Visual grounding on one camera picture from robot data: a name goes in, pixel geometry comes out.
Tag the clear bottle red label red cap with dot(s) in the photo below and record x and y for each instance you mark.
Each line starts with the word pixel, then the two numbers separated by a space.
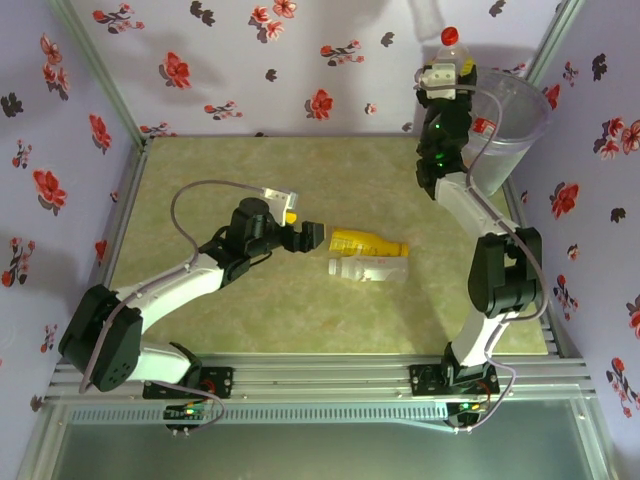
pixel 452 50

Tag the yellow plastic bottle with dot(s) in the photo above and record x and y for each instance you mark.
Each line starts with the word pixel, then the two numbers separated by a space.
pixel 365 242

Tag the translucent plastic bin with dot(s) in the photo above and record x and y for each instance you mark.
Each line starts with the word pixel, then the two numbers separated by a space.
pixel 510 150

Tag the white plastic bottle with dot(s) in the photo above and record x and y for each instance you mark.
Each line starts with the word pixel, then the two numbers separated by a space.
pixel 370 270

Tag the aluminium cross rails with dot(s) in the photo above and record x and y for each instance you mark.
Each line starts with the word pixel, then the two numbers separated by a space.
pixel 325 375

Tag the left circuit board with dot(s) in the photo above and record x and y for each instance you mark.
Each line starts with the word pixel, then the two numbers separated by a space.
pixel 180 412

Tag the circuit board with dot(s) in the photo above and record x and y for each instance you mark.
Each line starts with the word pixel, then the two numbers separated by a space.
pixel 180 412
pixel 467 407

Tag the grey metal panel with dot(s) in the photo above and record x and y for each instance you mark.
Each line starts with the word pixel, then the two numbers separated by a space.
pixel 320 455

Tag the right circuit board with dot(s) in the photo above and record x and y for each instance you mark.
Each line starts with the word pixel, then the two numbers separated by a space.
pixel 467 407

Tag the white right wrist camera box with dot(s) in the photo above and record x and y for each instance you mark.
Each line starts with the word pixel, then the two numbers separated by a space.
pixel 440 80

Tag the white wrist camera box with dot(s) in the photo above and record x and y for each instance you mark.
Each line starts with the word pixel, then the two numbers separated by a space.
pixel 440 80
pixel 277 197

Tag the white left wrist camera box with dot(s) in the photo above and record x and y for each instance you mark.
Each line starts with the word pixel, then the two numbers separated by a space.
pixel 277 197

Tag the aluminium frame post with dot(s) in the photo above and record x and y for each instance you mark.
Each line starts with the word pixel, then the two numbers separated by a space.
pixel 550 45
pixel 95 65

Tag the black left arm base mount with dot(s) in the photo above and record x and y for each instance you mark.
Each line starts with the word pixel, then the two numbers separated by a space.
pixel 220 382

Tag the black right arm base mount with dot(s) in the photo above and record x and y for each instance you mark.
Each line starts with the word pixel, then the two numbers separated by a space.
pixel 425 380

